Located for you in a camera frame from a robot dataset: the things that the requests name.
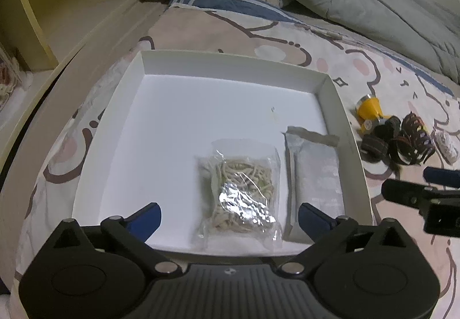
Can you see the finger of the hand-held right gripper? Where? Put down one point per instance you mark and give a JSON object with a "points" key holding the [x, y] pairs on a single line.
{"points": [[442, 175], [406, 191]]}

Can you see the white fuzzy hair accessory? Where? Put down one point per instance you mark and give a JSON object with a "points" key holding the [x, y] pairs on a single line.
{"points": [[446, 146]]}

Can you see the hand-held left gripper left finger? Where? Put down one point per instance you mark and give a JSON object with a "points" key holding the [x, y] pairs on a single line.
{"points": [[145, 223]]}

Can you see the small dark hair claw clip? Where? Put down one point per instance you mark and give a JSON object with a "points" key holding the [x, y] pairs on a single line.
{"points": [[374, 148], [387, 126]]}

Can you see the grey foil packet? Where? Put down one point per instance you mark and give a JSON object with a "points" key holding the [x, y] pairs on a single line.
{"points": [[316, 175]]}

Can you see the white shallow cardboard box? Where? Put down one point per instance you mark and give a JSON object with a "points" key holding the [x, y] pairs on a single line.
{"points": [[179, 125]]}

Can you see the bear printed blanket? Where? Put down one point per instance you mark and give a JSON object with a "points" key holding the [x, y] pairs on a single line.
{"points": [[222, 35]]}

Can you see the yellow small bottle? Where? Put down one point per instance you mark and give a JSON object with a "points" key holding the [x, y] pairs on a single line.
{"points": [[370, 109]]}

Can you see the large dark hair claw clip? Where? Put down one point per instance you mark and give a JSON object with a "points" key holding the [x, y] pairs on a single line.
{"points": [[413, 139]]}

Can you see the clear bag of rubber bands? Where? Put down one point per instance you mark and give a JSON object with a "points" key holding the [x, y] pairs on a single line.
{"points": [[240, 189]]}

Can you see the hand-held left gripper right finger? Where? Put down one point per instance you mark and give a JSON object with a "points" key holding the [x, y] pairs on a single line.
{"points": [[313, 223]]}

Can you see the red and white figurine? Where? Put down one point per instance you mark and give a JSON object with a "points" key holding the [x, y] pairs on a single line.
{"points": [[6, 76]]}

